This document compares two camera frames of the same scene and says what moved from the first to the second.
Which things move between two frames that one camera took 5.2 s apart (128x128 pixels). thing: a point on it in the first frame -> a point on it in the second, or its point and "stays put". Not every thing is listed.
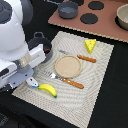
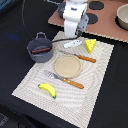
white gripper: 13,72 -> 75,28
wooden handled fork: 53,75 stays put
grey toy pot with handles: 39,39 stays put
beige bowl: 121,18 stays put
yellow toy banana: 49,88 stays put
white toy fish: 33,83 -> 72,43
